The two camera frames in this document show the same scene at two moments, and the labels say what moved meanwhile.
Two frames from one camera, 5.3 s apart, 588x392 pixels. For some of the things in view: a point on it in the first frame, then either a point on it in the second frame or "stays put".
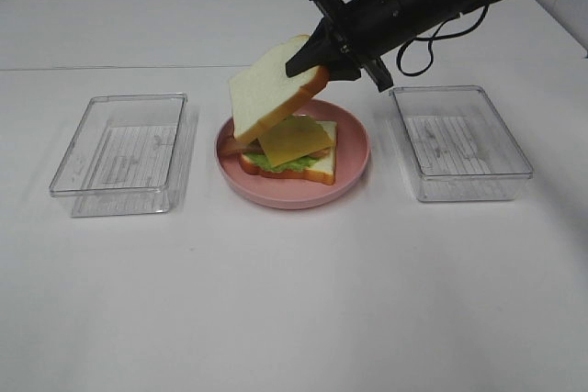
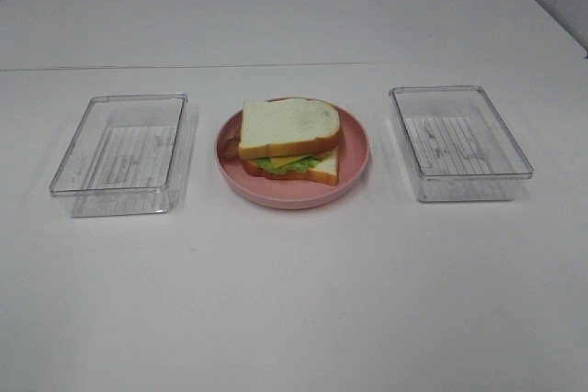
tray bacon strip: [254, 148] -> [228, 145]
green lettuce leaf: [261, 162] stays put
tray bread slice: [262, 93] -> [287, 126]
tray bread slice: [322, 171] stays put
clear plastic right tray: [457, 144] stays put
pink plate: [352, 154] stays put
